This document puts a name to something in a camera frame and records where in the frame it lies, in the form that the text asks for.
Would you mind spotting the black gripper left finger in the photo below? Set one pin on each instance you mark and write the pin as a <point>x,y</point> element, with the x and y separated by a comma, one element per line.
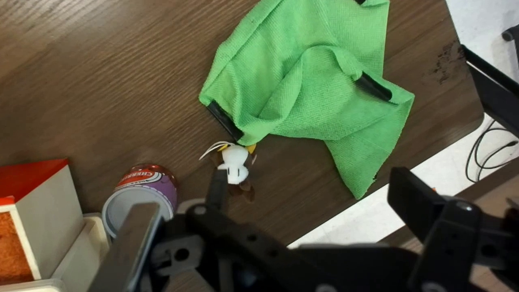
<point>126,244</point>

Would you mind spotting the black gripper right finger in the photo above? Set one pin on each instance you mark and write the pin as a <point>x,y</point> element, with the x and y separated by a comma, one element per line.
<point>413,200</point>

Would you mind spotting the red drawer with wooden knob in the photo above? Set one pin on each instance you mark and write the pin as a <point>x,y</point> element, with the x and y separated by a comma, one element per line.
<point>48,217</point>

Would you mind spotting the purple red can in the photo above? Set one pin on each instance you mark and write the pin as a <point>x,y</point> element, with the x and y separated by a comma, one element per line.
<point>146,184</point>

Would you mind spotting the green cloth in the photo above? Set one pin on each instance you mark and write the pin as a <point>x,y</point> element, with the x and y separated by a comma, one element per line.
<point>301,82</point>

